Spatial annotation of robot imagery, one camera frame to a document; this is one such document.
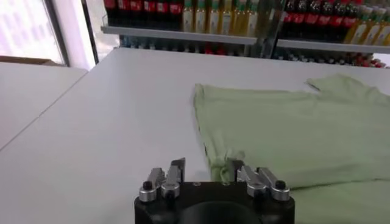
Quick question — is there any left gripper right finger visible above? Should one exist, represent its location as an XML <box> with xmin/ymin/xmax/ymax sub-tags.
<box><xmin>232</xmin><ymin>159</ymin><xmax>291</xmax><ymax>203</ymax></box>

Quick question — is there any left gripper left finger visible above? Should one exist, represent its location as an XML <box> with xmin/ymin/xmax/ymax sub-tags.
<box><xmin>139</xmin><ymin>157</ymin><xmax>186</xmax><ymax>203</ymax></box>

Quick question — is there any green polo shirt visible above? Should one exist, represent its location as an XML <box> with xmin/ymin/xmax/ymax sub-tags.
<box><xmin>193</xmin><ymin>74</ymin><xmax>390</xmax><ymax>224</ymax></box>

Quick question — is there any gray metal shelf board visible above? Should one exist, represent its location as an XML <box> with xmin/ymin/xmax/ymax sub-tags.
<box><xmin>275</xmin><ymin>39</ymin><xmax>390</xmax><ymax>54</ymax></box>
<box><xmin>101</xmin><ymin>26</ymin><xmax>258</xmax><ymax>46</ymax></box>

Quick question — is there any yellow drink bottle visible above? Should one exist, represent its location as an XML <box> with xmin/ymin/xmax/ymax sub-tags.
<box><xmin>374</xmin><ymin>12</ymin><xmax>390</xmax><ymax>47</ymax></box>
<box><xmin>362</xmin><ymin>7</ymin><xmax>382</xmax><ymax>46</ymax></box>
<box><xmin>194</xmin><ymin>0</ymin><xmax>208</xmax><ymax>33</ymax></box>
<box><xmin>233</xmin><ymin>0</ymin><xmax>247</xmax><ymax>36</ymax></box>
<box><xmin>344</xmin><ymin>5</ymin><xmax>368</xmax><ymax>44</ymax></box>
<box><xmin>182</xmin><ymin>0</ymin><xmax>195</xmax><ymax>32</ymax></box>
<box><xmin>219</xmin><ymin>0</ymin><xmax>234</xmax><ymax>35</ymax></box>
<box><xmin>207</xmin><ymin>0</ymin><xmax>221</xmax><ymax>34</ymax></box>
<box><xmin>246</xmin><ymin>0</ymin><xmax>260</xmax><ymax>37</ymax></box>

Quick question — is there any red cap cola bottle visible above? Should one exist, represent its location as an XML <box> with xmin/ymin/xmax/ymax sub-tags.
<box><xmin>292</xmin><ymin>0</ymin><xmax>306</xmax><ymax>40</ymax></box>
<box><xmin>130</xmin><ymin>0</ymin><xmax>144</xmax><ymax>28</ymax></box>
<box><xmin>116</xmin><ymin>0</ymin><xmax>131</xmax><ymax>27</ymax></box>
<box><xmin>304</xmin><ymin>0</ymin><xmax>318</xmax><ymax>40</ymax></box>
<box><xmin>341</xmin><ymin>0</ymin><xmax>355</xmax><ymax>43</ymax></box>
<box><xmin>169</xmin><ymin>0</ymin><xmax>183</xmax><ymax>31</ymax></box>
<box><xmin>155</xmin><ymin>0</ymin><xmax>170</xmax><ymax>30</ymax></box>
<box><xmin>282</xmin><ymin>0</ymin><xmax>294</xmax><ymax>39</ymax></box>
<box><xmin>316</xmin><ymin>0</ymin><xmax>330</xmax><ymax>41</ymax></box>
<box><xmin>328</xmin><ymin>0</ymin><xmax>342</xmax><ymax>41</ymax></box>
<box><xmin>143</xmin><ymin>0</ymin><xmax>157</xmax><ymax>29</ymax></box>
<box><xmin>103</xmin><ymin>0</ymin><xmax>118</xmax><ymax>27</ymax></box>

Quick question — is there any brown cardboard box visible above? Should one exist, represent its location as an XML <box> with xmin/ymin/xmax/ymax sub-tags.
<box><xmin>0</xmin><ymin>55</ymin><xmax>59</xmax><ymax>66</ymax></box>

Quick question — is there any black window frame post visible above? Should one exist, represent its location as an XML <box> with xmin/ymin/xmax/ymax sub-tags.
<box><xmin>80</xmin><ymin>0</ymin><xmax>100</xmax><ymax>65</ymax></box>

